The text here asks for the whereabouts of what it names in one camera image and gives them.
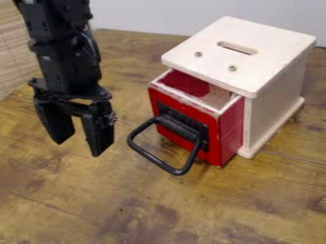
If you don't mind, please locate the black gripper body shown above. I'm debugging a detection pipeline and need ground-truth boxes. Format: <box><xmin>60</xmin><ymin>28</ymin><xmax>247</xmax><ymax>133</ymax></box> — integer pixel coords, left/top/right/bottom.
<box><xmin>28</xmin><ymin>31</ymin><xmax>113</xmax><ymax>116</ymax></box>

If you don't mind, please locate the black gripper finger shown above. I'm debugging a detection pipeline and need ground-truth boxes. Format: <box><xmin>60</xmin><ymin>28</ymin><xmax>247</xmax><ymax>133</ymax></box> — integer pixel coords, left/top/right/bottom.
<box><xmin>33</xmin><ymin>99</ymin><xmax>74</xmax><ymax>144</ymax></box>
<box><xmin>81</xmin><ymin>112</ymin><xmax>117</xmax><ymax>157</ymax></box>

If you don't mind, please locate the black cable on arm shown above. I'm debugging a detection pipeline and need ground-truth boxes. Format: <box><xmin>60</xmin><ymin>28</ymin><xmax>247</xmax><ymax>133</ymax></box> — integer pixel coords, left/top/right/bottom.
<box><xmin>77</xmin><ymin>29</ymin><xmax>101</xmax><ymax>64</ymax></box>

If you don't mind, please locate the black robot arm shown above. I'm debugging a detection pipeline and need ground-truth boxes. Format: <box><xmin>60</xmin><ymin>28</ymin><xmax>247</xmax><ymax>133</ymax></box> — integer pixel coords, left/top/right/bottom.
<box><xmin>13</xmin><ymin>0</ymin><xmax>116</xmax><ymax>156</ymax></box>

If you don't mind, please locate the black metal drawer handle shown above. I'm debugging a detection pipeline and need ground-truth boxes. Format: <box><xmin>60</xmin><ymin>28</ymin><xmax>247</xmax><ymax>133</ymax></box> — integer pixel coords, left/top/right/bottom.
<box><xmin>125</xmin><ymin>113</ymin><xmax>204</xmax><ymax>176</ymax></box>

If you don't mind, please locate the white wooden cabinet box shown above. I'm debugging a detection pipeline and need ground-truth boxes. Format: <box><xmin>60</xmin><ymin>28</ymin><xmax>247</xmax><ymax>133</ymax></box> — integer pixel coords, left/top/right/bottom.
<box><xmin>161</xmin><ymin>16</ymin><xmax>315</xmax><ymax>158</ymax></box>

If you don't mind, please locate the red drawer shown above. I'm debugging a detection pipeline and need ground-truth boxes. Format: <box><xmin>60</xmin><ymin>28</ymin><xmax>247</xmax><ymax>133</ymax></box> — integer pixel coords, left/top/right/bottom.
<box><xmin>148</xmin><ymin>70</ymin><xmax>244</xmax><ymax>167</ymax></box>

